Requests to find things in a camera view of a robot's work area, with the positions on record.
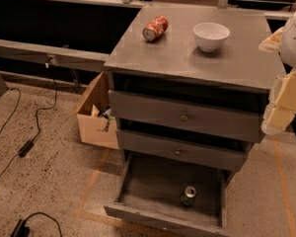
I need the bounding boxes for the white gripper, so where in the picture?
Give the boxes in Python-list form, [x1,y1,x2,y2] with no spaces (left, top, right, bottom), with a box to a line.
[259,11,296,135]

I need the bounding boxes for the green soda can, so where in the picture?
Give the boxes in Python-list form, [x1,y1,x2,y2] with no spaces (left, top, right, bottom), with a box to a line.
[182,186,197,206]

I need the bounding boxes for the grey top drawer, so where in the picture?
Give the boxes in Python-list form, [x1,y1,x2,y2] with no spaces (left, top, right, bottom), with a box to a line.
[109,90,262,142]

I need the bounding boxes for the grey drawer cabinet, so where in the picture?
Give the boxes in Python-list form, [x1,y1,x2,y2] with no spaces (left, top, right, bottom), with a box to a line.
[106,4,285,171]

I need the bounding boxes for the grey middle drawer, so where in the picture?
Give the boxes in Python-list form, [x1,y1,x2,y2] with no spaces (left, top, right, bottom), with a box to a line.
[116,130,248,171]

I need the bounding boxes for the red crushed soda can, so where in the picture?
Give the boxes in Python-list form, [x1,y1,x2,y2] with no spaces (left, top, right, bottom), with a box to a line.
[142,16,169,41]

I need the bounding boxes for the grey open bottom drawer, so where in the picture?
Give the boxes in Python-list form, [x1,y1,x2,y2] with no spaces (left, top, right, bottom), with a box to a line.
[105,152,232,237]

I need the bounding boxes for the white ceramic bowl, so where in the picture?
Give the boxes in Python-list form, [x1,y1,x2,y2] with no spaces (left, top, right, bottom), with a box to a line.
[193,23,230,52]

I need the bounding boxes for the items inside cardboard box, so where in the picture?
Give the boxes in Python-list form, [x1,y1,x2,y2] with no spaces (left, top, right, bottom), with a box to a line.
[91,105,115,132]

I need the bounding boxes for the cardboard box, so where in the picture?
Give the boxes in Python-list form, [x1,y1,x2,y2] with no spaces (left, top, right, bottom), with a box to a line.
[67,72,118,149]

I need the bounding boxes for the black power adapter with cable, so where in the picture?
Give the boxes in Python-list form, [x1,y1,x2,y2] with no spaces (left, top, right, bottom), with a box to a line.
[0,77,59,195]

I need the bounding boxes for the grey metal rail frame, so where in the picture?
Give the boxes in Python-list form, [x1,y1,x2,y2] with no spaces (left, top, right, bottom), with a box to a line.
[0,0,290,79]

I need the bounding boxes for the black plug with cable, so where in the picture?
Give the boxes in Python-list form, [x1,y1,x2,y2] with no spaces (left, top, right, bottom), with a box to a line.
[10,211,63,237]

